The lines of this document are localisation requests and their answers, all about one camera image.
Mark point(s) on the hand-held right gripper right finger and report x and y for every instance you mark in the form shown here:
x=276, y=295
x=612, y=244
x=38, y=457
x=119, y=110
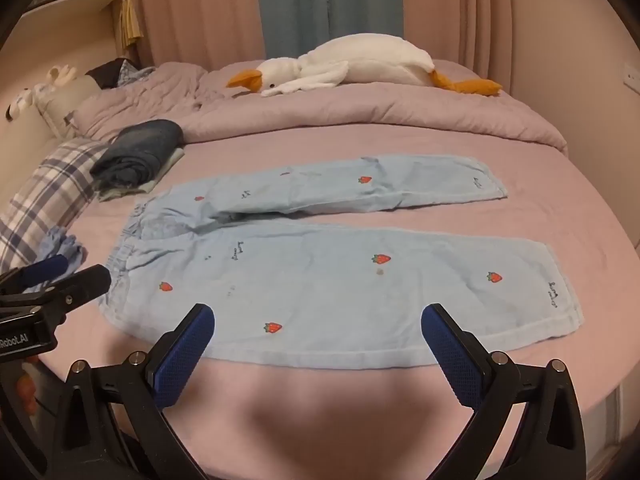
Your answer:
x=450, y=360

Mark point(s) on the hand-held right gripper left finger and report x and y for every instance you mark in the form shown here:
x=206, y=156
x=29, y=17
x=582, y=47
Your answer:
x=184, y=357

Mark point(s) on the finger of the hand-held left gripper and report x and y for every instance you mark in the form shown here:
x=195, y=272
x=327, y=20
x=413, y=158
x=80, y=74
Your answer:
x=50, y=266
x=85, y=282

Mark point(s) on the light blue strawberry print pants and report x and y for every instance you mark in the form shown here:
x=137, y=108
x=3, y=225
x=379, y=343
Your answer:
x=325, y=285

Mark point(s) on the crumpled light blue cloth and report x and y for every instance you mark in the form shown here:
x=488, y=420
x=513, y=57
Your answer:
x=62, y=246

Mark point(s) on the plaid pillow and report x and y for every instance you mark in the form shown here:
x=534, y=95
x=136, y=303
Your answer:
x=45, y=190

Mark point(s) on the bed with pink sheet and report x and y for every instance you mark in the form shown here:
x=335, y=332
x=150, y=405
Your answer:
x=310, y=420

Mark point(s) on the folded dark blue jeans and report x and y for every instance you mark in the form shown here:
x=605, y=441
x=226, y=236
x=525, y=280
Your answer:
x=145, y=145

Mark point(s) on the white plush toy on headboard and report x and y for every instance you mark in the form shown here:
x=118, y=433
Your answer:
x=70, y=102

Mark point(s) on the dark garment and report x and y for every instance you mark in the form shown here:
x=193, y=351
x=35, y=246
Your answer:
x=106, y=74

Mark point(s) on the blue patterned cloth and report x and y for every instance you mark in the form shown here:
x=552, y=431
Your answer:
x=137, y=74

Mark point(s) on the yellow cloth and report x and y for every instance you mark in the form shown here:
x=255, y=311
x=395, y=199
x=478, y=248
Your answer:
x=133, y=22

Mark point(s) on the wooden shelf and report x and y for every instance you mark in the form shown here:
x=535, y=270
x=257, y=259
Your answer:
x=85, y=2

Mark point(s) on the purple quilt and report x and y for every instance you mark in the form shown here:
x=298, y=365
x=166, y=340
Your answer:
x=350, y=110

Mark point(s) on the pink curtain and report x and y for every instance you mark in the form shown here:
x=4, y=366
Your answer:
x=450, y=5
x=200, y=10

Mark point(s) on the white goose plush toy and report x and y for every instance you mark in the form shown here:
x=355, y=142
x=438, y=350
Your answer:
x=370, y=57

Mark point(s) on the blue curtain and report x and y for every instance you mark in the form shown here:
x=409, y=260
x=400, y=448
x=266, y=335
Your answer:
x=300, y=5

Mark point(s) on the white wall socket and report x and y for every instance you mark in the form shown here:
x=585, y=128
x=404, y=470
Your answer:
x=632, y=77

